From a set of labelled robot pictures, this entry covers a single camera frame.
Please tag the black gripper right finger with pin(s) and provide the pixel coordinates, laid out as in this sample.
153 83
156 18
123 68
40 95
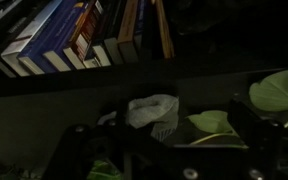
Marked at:
263 138

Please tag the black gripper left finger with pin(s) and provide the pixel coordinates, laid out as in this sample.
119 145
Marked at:
81 146

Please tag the woven bamboo basket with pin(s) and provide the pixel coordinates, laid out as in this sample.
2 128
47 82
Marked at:
167 44

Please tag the books on upper right shelf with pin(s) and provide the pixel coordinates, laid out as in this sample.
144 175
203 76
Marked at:
66 35

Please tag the green pothos plant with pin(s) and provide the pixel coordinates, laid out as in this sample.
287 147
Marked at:
132 140

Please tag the grey white sock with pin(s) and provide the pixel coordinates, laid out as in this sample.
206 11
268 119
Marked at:
159 110

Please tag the black cube bookshelf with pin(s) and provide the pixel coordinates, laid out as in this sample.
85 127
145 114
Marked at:
224 50

